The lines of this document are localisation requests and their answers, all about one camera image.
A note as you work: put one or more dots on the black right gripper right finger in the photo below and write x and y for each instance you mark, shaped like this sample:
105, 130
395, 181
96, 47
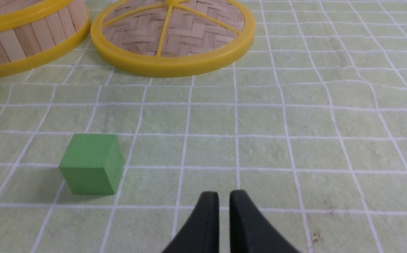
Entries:
250, 231

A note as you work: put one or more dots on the bamboo steamer basket yellow rims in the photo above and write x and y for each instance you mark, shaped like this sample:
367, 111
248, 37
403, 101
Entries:
36, 32

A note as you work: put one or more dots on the woven steamer lid yellow rim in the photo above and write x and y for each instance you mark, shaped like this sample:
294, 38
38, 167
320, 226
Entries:
173, 38

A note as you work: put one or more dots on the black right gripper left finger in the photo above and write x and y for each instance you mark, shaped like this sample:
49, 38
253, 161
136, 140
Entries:
200, 233

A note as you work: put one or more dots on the green checkered tablecloth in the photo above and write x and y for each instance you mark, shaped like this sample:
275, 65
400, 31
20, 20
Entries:
311, 122

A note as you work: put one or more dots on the green cube block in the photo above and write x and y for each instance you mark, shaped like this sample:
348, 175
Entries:
92, 164

